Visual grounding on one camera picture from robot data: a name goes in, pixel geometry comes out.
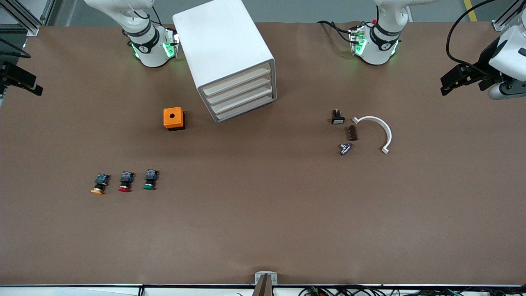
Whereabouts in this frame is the green mushroom push button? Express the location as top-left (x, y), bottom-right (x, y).
top-left (143, 169), bottom-right (159, 191)

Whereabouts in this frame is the white plastic drawer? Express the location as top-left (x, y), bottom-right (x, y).
top-left (204, 64), bottom-right (272, 95)
top-left (216, 97), bottom-right (275, 122)
top-left (208, 76), bottom-right (273, 103)
top-left (212, 86), bottom-right (274, 112)

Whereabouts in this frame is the yellow mushroom push button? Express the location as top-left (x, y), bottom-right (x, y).
top-left (90, 173), bottom-right (110, 195)

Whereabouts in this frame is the red mushroom push button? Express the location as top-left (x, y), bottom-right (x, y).
top-left (118, 171), bottom-right (135, 192)

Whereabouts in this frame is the white compartment tray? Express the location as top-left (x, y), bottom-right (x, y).
top-left (173, 0), bottom-right (277, 124)

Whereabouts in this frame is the aluminium frame profile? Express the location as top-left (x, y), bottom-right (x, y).
top-left (492, 0), bottom-right (526, 31)
top-left (0, 0), bottom-right (56, 35)

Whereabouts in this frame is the white curved plastic bracket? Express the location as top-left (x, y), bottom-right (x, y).
top-left (352, 116), bottom-right (392, 155)

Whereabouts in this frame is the orange button enclosure box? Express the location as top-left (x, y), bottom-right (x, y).
top-left (163, 107), bottom-right (185, 131)

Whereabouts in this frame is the white table edge rail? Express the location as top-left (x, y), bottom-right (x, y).
top-left (0, 284), bottom-right (526, 296)

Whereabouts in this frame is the black cable bundle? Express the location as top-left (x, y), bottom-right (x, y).
top-left (298, 286), bottom-right (526, 296)

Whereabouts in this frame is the grey metal mounting bracket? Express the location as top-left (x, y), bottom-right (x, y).
top-left (254, 271), bottom-right (278, 296)

